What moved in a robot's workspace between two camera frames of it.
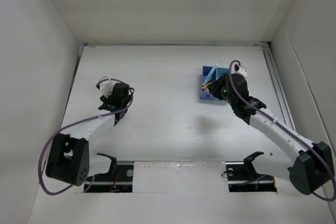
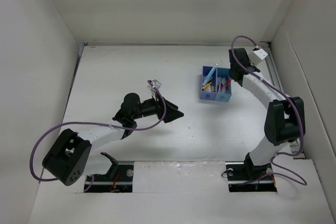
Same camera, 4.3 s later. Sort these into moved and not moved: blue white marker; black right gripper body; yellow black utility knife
Moved: black right gripper body
Not moved: blue white marker; yellow black utility knife
